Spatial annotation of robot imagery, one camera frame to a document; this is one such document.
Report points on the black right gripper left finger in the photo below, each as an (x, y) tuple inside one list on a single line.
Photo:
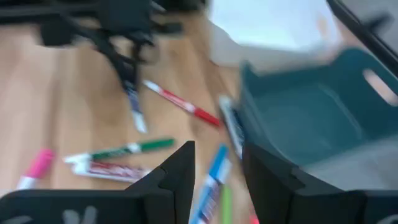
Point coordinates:
[(174, 193)]

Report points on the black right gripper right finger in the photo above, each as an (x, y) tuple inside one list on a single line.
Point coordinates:
[(273, 199)]

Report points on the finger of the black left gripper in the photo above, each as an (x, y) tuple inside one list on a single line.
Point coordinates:
[(136, 62), (112, 59)]

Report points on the light green thin Expo marker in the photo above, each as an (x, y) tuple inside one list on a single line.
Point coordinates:
[(227, 205)]

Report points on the light blue thin Expo marker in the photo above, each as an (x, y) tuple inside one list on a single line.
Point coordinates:
[(217, 165)]

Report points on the navy thin Expo marker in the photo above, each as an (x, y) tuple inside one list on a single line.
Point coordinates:
[(136, 115)]

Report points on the dark green thin Expo marker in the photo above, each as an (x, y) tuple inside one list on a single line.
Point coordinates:
[(149, 145)]

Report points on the magenta thick Expo marker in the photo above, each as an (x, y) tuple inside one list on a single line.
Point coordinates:
[(112, 171)]

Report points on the red thin Expo marker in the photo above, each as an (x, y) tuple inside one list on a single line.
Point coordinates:
[(186, 105)]

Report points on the navy-label thick Expo marker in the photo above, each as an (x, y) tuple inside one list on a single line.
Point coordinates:
[(231, 124)]

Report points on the pink-capped chunky white marker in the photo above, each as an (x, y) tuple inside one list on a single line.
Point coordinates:
[(38, 166)]

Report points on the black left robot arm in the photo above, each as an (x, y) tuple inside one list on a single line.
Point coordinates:
[(46, 12)]

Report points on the dark teal plastic bin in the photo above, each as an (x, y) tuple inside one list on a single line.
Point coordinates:
[(311, 118)]

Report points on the grey plastic bin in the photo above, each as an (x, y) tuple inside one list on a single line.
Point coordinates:
[(357, 168)]

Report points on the white plastic bin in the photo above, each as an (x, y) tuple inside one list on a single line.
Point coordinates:
[(264, 25)]

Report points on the black table frame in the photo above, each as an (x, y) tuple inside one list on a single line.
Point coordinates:
[(367, 30)]

